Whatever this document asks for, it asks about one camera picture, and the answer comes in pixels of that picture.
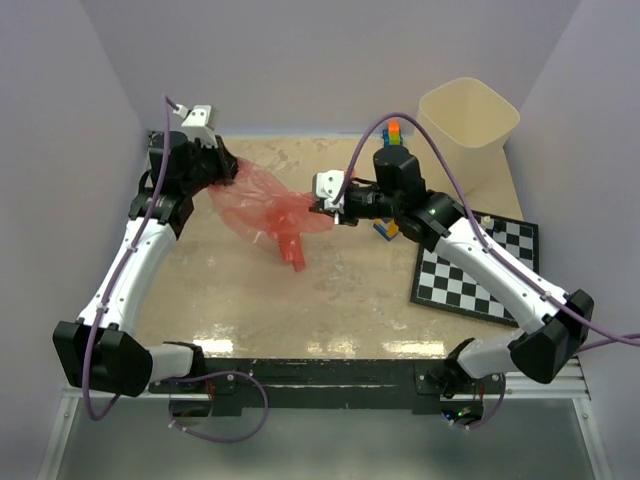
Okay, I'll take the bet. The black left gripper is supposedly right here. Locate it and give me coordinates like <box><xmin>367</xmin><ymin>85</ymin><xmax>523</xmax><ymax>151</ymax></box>
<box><xmin>181</xmin><ymin>135</ymin><xmax>243</xmax><ymax>195</ymax></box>

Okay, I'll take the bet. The red plastic trash bag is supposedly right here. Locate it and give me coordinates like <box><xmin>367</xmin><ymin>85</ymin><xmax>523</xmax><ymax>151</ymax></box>
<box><xmin>207</xmin><ymin>158</ymin><xmax>333</xmax><ymax>272</ymax></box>

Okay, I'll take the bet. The cream plastic trash bin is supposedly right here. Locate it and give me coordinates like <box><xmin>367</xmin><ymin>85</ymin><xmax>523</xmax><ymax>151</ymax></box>
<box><xmin>417</xmin><ymin>77</ymin><xmax>520</xmax><ymax>195</ymax></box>

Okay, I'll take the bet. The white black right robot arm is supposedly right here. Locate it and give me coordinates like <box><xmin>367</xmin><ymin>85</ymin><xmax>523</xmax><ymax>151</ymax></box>
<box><xmin>310</xmin><ymin>146</ymin><xmax>594</xmax><ymax>397</ymax></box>

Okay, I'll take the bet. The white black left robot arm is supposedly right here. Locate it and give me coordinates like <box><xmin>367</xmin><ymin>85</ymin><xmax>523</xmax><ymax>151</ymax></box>
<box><xmin>53</xmin><ymin>131</ymin><xmax>238</xmax><ymax>397</ymax></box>

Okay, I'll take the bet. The yellow blue toy block stack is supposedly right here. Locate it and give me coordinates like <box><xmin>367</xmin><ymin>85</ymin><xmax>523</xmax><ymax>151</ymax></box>
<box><xmin>373</xmin><ymin>218</ymin><xmax>399</xmax><ymax>241</ymax></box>

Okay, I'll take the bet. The orange green toy block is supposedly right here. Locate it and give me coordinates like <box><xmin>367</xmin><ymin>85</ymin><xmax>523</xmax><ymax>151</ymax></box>
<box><xmin>382</xmin><ymin>120</ymin><xmax>404</xmax><ymax>148</ymax></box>

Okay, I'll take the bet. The black white checkerboard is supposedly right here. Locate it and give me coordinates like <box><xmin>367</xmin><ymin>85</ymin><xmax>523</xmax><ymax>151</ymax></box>
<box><xmin>409</xmin><ymin>209</ymin><xmax>541</xmax><ymax>329</ymax></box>

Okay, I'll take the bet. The white chess piece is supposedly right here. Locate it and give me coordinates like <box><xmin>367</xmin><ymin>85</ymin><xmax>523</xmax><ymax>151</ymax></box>
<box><xmin>481</xmin><ymin>215</ymin><xmax>492</xmax><ymax>229</ymax></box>

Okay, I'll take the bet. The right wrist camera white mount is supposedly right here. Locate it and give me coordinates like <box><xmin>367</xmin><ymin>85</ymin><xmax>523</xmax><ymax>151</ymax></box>
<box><xmin>311</xmin><ymin>170</ymin><xmax>347</xmax><ymax>225</ymax></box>

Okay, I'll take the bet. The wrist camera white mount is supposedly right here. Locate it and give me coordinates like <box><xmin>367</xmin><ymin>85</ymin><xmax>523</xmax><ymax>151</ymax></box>
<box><xmin>311</xmin><ymin>170</ymin><xmax>347</xmax><ymax>225</ymax></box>
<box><xmin>173</xmin><ymin>104</ymin><xmax>218</xmax><ymax>147</ymax></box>

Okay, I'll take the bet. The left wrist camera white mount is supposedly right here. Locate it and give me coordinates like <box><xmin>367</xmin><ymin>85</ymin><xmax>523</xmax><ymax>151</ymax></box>
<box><xmin>173</xmin><ymin>104</ymin><xmax>218</xmax><ymax>147</ymax></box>

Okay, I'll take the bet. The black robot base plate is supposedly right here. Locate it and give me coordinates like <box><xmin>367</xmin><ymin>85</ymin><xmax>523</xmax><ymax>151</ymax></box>
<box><xmin>150</xmin><ymin>358</ymin><xmax>502</xmax><ymax>416</ymax></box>

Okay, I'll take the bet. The aluminium frame rail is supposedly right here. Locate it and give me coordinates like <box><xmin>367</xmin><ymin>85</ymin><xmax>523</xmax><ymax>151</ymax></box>
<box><xmin>37</xmin><ymin>130</ymin><xmax>614</xmax><ymax>480</ymax></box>

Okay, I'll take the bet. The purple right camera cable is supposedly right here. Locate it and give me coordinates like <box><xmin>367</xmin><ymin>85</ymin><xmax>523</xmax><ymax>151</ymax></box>
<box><xmin>332</xmin><ymin>112</ymin><xmax>640</xmax><ymax>431</ymax></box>

